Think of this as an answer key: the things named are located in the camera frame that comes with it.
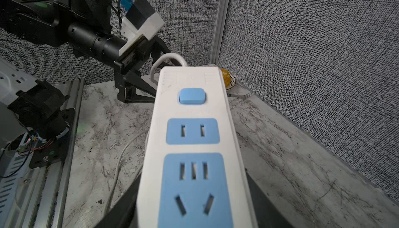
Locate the silver fork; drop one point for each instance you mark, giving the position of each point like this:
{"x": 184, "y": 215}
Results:
{"x": 240, "y": 96}

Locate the aluminium rail frame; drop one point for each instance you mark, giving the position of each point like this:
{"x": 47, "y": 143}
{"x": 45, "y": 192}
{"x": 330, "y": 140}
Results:
{"x": 45, "y": 189}

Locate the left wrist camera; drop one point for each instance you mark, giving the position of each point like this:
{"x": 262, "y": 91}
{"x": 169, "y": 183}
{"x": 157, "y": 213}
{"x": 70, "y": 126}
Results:
{"x": 141, "y": 20}

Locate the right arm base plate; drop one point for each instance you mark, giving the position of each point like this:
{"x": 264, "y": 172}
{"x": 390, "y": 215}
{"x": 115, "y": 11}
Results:
{"x": 57, "y": 151}

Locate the yellow mesh sponge ball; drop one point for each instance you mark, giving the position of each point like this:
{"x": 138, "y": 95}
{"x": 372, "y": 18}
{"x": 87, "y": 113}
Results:
{"x": 226, "y": 77}

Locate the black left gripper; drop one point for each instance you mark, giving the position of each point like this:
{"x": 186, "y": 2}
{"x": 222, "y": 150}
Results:
{"x": 127, "y": 76}

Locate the grey slotted cable duct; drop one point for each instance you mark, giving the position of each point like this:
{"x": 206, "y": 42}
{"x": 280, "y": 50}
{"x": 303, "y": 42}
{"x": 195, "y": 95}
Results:
{"x": 11, "y": 188}

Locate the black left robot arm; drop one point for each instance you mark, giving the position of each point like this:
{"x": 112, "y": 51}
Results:
{"x": 85, "y": 26}

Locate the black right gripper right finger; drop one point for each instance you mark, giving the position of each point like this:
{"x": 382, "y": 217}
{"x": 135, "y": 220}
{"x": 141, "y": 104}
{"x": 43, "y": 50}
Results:
{"x": 267, "y": 215}

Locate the white patterned bowl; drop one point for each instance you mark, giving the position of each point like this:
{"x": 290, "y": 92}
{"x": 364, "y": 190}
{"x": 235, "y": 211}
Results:
{"x": 232, "y": 83}

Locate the white blue power strip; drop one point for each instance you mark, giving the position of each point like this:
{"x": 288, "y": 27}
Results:
{"x": 193, "y": 173}

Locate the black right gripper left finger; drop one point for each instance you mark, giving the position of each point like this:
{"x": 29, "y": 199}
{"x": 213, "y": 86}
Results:
{"x": 123, "y": 213}

